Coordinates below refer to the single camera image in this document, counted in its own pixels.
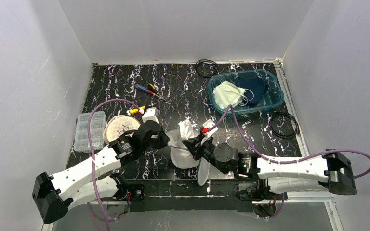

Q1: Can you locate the white bra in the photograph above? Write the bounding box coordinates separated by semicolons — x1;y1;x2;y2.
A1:
213;81;245;109
178;119;200;140

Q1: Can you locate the white mesh bag blue trim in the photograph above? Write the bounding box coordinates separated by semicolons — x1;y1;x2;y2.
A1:
167;128;211;186

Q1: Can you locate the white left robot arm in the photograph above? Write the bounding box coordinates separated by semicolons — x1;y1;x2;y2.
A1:
32;121;170;224

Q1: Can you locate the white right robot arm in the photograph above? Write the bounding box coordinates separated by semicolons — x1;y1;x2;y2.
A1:
182;135;357;201

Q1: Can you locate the white mesh bag tan trim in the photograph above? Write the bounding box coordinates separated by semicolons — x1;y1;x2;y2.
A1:
103;115;140;144

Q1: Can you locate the dark blue bra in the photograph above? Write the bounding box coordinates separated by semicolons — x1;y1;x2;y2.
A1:
236;77;267;106

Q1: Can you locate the clear plastic screw box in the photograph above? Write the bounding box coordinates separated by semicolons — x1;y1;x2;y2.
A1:
73;111;106;153

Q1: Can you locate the teal plastic bin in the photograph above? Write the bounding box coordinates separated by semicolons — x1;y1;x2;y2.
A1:
208;69;284;115

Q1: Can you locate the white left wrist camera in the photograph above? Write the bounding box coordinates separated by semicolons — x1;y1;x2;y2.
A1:
142;107;159;123

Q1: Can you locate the yellow handled screwdriver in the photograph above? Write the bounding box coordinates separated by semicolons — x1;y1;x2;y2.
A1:
127;103;156;116

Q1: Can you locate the black orange handled screwdriver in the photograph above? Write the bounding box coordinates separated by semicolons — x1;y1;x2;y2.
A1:
147;83;163;99

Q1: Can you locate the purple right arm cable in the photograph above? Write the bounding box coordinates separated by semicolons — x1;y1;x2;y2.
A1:
204;105;370;220

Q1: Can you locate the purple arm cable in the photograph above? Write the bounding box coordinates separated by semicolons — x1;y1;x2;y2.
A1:
204;105;370;220
87;99;141;231

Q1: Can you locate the blue handled screwdriver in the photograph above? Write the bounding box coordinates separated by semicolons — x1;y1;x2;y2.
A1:
135;84;166;101

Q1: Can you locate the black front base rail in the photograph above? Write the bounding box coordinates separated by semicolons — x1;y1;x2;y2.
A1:
79;178;288;213

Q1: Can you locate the black cable coil right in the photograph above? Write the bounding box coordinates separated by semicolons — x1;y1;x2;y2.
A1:
269;112;300;140

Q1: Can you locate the black cable coil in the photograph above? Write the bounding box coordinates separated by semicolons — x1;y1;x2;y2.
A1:
195;59;219;79
269;112;300;140

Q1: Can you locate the black cable coil back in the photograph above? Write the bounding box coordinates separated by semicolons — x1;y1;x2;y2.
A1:
195;59;219;79

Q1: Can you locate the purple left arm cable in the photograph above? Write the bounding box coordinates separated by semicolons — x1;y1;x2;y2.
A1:
87;99;141;231

